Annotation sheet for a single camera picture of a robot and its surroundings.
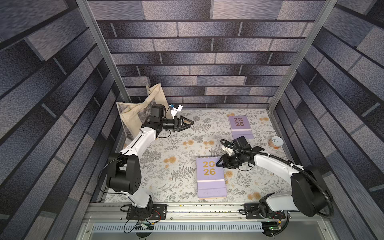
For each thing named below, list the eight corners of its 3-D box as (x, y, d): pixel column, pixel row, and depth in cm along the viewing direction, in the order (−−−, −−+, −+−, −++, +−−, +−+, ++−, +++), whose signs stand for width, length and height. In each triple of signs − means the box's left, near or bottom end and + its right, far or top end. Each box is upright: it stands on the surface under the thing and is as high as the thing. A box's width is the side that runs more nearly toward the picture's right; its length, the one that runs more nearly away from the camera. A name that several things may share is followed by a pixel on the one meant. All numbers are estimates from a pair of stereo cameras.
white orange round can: (270, 150, 99) (274, 145, 94) (266, 140, 103) (270, 136, 99) (281, 150, 99) (285, 145, 94) (277, 140, 103) (281, 136, 99)
